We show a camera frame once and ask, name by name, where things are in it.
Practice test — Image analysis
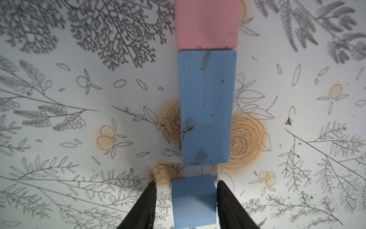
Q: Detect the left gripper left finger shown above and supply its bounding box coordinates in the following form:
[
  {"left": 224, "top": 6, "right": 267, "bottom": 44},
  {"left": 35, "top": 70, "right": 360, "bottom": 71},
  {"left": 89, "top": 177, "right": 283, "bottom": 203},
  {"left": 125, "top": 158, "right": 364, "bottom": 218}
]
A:
[{"left": 117, "top": 181, "right": 157, "bottom": 229}]

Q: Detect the blue block three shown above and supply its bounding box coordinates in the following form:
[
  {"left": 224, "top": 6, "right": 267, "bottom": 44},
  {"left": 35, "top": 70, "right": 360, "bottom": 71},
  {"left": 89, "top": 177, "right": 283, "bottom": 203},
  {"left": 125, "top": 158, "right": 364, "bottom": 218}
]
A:
[{"left": 178, "top": 50, "right": 237, "bottom": 166}]

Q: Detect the floral table mat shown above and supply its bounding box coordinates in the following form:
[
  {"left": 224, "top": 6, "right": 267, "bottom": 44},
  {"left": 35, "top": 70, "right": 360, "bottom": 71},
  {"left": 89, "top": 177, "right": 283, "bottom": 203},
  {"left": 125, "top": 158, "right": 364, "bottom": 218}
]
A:
[{"left": 1, "top": 1, "right": 366, "bottom": 229}]

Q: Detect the blue block four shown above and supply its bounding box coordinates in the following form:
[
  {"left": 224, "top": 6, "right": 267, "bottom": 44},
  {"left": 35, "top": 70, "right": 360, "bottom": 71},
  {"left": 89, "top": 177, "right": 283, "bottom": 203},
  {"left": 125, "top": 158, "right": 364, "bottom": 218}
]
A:
[{"left": 172, "top": 176, "right": 217, "bottom": 229}]

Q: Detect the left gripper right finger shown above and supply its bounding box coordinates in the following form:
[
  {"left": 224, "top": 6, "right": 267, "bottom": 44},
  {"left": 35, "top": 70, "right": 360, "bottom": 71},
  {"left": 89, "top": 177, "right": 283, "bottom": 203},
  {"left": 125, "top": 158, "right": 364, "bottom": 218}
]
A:
[{"left": 217, "top": 180, "right": 259, "bottom": 229}]

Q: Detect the pink block four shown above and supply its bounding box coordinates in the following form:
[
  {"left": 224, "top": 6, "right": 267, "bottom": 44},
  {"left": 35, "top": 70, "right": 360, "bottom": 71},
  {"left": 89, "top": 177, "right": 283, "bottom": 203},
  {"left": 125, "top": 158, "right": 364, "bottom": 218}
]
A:
[{"left": 175, "top": 0, "right": 241, "bottom": 51}]

